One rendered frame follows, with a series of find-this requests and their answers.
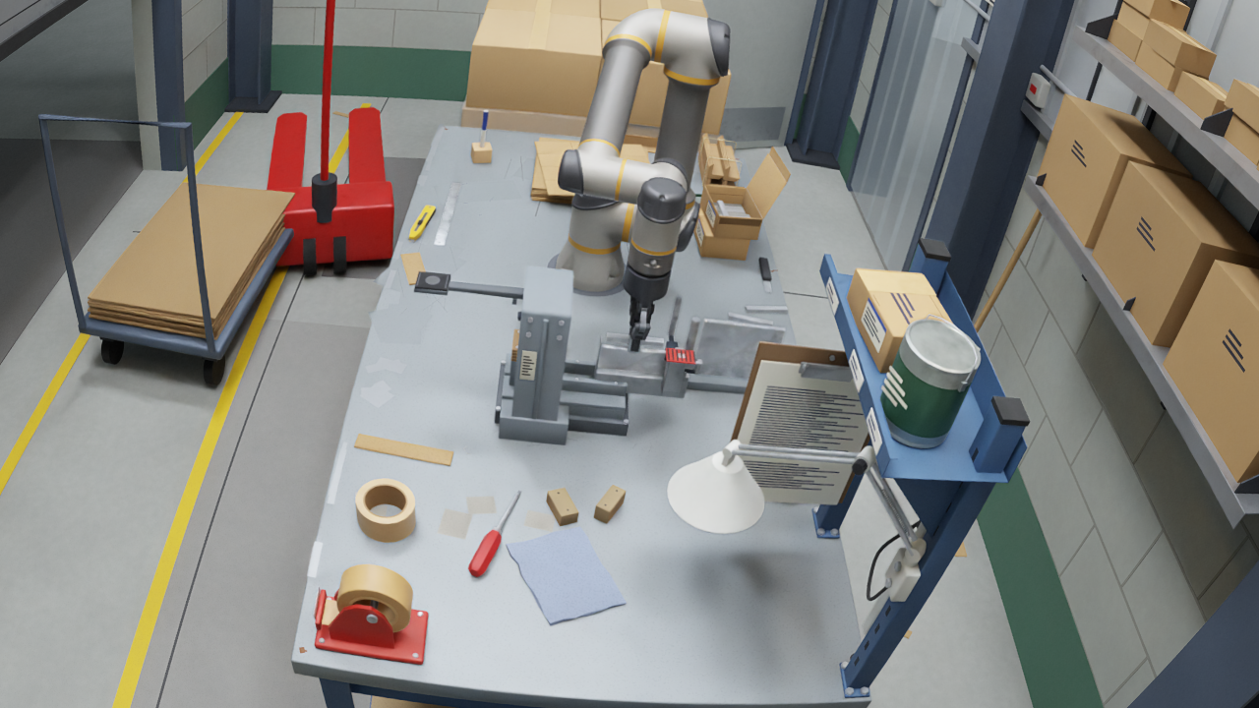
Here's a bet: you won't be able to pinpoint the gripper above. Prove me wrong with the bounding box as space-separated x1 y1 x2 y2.
625 253 674 352

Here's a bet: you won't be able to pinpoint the grey scrap board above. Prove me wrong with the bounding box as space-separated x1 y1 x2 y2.
689 316 790 386

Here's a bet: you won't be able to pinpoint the grey stapler body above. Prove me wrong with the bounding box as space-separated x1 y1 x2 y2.
497 265 701 445

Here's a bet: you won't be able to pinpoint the open cardboard box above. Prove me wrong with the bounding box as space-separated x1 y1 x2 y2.
694 147 793 263

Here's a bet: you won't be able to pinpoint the wooden stick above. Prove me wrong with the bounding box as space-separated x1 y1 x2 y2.
973 210 1043 332

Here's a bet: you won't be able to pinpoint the flat cardboard stack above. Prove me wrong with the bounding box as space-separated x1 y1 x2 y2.
530 137 656 206

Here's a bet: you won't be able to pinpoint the white desk lamp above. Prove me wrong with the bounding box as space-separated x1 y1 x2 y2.
666 439 928 604

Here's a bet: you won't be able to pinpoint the bundled cardboard pieces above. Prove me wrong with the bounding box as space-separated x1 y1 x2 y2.
699 134 742 186

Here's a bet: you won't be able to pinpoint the brown clipboard with paper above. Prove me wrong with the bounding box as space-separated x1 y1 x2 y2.
732 341 874 506

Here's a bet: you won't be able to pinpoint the small labelled cardboard box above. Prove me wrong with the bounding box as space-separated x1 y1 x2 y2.
847 267 951 374

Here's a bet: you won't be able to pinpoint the blue grey cloth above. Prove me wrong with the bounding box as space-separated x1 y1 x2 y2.
506 527 628 626

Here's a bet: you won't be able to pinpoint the tan cardboard strip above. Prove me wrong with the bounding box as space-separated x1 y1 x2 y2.
353 433 455 467

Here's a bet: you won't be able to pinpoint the green tin with white lid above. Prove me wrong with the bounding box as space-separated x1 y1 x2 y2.
879 316 983 450

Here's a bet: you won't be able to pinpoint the pallet of cardboard boxes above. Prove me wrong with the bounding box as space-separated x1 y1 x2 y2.
461 0 733 140

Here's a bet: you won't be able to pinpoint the red pallet jack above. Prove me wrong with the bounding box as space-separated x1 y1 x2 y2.
267 0 396 277

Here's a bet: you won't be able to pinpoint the tan tape roll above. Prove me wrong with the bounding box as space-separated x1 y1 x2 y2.
354 478 418 543

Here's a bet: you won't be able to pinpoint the blue shelf stand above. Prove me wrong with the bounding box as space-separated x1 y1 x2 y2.
812 239 1031 701

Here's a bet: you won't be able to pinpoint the clear strip curtain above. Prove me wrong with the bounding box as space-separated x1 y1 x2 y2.
849 0 988 273

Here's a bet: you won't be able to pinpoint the white power strip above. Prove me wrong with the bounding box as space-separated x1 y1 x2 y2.
884 545 928 604

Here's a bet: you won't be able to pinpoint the red tape dispenser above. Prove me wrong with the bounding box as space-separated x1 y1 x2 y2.
314 564 431 666

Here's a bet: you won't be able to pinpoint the blue platform cart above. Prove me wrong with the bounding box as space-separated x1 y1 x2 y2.
38 113 295 387

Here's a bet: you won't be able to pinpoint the stack of cardboard sheets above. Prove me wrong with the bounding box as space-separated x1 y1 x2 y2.
88 183 295 339

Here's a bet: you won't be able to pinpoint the large cardboard box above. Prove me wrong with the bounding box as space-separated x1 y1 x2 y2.
1093 161 1259 348
1039 92 1188 250
1163 260 1259 484

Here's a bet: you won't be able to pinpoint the small cardboard box stack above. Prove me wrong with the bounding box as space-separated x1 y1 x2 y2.
1108 0 1219 81

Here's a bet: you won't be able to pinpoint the grey handle with black pad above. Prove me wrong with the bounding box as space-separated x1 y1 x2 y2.
413 271 525 302

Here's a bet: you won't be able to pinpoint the red handled screwdriver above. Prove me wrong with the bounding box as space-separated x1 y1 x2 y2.
467 491 523 579

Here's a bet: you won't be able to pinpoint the black cable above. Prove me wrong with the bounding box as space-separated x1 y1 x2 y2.
865 531 921 603

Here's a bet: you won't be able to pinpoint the grey wall shelf unit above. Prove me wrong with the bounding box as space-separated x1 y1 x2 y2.
1019 0 1259 529

